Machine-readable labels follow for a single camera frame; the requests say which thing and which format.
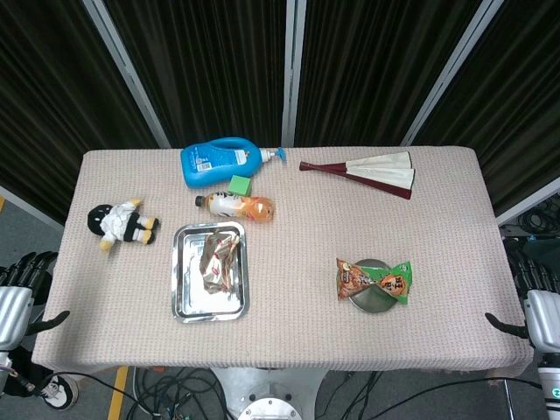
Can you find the orange drink bottle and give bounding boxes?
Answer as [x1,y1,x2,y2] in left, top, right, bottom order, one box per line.
[194,191,276,223]

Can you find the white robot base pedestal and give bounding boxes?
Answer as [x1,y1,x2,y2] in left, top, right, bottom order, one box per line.
[209,366,330,420]

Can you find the green cube block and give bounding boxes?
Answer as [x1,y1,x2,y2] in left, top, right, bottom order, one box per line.
[227,174,254,198]

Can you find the right hand black cable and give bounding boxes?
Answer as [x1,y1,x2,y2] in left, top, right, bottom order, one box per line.
[340,371,546,420]

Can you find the round steel plate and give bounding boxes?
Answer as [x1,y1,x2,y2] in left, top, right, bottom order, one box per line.
[349,258,402,314]

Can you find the pink waffle tablecloth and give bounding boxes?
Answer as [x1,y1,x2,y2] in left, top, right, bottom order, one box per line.
[31,145,535,378]

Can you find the black pleated curtain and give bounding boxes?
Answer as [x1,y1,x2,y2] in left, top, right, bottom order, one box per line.
[103,0,290,149]
[413,0,560,218]
[293,0,485,148]
[0,0,159,225]

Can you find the blue pump detergent bottle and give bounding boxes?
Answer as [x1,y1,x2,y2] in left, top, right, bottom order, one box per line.
[179,136,288,190]

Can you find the black white plush doll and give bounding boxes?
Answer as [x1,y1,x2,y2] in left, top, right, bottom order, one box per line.
[87,198,161,254]

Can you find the hand black cable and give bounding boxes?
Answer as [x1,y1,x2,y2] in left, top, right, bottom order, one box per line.
[12,369,152,415]
[340,371,546,420]

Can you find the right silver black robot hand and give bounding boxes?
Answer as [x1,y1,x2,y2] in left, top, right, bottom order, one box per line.
[484,257,560,349]

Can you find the black trouser leg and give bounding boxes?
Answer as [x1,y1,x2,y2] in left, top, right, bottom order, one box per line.
[6,343,60,397]

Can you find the black power strip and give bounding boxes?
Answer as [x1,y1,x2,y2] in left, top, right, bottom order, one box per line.
[502,234,560,247]

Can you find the rectangular steel tray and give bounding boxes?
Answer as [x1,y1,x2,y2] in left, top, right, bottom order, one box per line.
[171,220,250,324]

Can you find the gold snack wrapper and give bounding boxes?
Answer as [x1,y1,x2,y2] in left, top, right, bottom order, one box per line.
[199,231,242,295]

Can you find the grey metal frame post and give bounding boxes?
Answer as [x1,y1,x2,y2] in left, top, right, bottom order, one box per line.
[0,185,66,232]
[281,0,307,148]
[81,0,172,150]
[495,178,560,227]
[400,0,505,147]

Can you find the cream dark-red folding fan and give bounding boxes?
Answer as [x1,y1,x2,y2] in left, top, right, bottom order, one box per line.
[298,150,416,201]

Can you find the black white sneaker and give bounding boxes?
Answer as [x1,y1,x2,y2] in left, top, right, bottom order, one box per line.
[38,374,81,411]

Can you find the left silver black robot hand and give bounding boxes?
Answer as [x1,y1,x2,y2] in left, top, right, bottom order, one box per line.
[0,251,71,351]

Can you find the green orange snack bag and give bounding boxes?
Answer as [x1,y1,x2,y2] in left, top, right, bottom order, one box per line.
[335,256,414,306]

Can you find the left hand black cable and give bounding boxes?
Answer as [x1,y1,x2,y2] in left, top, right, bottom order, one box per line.
[12,369,152,415]

